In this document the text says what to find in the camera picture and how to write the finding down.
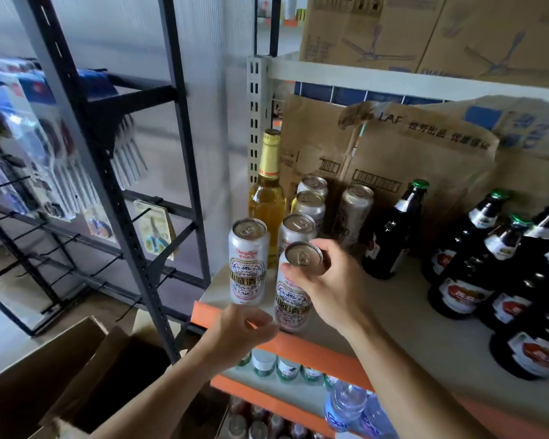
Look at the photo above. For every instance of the person's right hand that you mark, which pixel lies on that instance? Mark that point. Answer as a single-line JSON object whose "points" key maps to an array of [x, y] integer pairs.
{"points": [[338, 288]]}

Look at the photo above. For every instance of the person's left hand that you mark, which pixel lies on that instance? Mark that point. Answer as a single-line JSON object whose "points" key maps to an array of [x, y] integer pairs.
{"points": [[231, 340]]}

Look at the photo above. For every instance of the person's right thumb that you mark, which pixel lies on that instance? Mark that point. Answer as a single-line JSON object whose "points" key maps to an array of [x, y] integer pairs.
{"points": [[297, 272]]}

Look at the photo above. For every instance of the person's left thumb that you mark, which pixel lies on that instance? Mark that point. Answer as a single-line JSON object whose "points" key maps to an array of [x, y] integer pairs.
{"points": [[265, 328]]}

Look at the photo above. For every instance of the white patterned beer can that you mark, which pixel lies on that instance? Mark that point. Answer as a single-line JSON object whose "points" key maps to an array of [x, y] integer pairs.
{"points": [[293, 304]]}

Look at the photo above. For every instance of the person's right forearm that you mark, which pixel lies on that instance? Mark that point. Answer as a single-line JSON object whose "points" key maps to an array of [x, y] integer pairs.
{"points": [[402, 388]]}

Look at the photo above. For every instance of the person's left forearm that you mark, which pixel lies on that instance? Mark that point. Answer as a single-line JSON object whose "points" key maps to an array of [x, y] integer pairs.
{"points": [[160, 402]]}

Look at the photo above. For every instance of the small green label bottle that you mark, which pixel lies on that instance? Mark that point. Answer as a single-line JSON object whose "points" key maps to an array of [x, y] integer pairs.
{"points": [[311, 374], [287, 370], [263, 363], [330, 382]]}

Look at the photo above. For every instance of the cluster of silver-top drink cans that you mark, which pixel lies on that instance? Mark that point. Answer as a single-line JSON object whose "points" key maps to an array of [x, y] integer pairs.
{"points": [[249, 265]]}

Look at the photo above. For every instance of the yellow glass bottle gold cap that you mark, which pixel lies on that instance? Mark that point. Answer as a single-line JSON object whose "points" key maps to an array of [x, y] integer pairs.
{"points": [[266, 205]]}

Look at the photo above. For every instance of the row of brown capped bottles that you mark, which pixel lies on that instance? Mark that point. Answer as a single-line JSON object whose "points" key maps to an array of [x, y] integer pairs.
{"points": [[256, 425]]}

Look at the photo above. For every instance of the clear plastic water bottle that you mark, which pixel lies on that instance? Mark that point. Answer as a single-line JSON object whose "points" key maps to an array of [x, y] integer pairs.
{"points": [[377, 420], [345, 404]]}

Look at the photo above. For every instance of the white orange metal shelf rack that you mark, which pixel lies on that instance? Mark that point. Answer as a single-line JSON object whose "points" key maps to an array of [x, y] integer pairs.
{"points": [[421, 333]]}

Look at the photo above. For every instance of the packaged scissors card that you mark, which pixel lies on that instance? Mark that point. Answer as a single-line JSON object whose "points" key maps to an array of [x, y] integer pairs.
{"points": [[153, 230]]}

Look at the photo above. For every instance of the row of dark beer bottles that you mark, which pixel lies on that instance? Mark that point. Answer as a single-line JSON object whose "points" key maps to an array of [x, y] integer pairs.
{"points": [[462, 288]]}

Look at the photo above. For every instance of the brown cardboard box open flap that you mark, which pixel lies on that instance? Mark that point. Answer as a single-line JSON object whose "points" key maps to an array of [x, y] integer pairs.
{"points": [[439, 169]]}

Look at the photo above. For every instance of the dark grey metal rack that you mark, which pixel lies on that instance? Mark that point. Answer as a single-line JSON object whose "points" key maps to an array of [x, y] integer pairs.
{"points": [[119, 214]]}

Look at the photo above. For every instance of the open empty cardboard box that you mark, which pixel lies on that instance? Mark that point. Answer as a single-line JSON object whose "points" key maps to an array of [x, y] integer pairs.
{"points": [[73, 379]]}

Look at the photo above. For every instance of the hanging metal forks bundle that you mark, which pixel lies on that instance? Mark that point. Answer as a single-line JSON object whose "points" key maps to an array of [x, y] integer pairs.
{"points": [[128, 155]]}

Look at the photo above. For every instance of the fan print cardboard box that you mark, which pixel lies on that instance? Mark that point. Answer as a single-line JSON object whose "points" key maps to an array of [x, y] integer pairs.
{"points": [[498, 41], [370, 31]]}

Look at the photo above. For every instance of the brown cardboard box blue print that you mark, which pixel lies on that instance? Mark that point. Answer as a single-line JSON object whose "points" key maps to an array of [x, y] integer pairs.
{"points": [[530, 150]]}

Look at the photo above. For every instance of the hanging blue packaged goods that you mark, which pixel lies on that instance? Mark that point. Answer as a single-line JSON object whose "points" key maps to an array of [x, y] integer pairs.
{"points": [[32, 127]]}

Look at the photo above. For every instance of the black metal post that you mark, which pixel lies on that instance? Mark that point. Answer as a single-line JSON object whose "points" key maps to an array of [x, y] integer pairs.
{"points": [[274, 22]]}

